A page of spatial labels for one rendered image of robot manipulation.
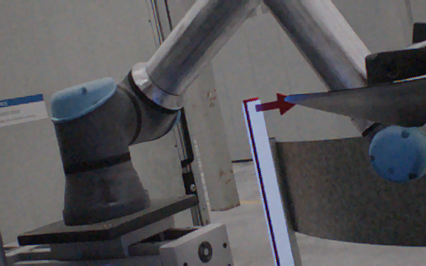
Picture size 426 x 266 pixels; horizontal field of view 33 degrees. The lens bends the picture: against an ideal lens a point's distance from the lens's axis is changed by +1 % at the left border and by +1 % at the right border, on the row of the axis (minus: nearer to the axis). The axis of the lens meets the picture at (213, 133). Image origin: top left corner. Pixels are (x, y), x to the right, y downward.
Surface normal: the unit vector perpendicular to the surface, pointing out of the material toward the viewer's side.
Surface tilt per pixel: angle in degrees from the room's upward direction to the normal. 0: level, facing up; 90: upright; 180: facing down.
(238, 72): 90
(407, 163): 90
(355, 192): 90
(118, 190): 72
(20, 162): 90
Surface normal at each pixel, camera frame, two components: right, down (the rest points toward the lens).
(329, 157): -0.85, 0.20
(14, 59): 0.76, -0.14
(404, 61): 0.45, -0.04
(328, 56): -0.45, 0.10
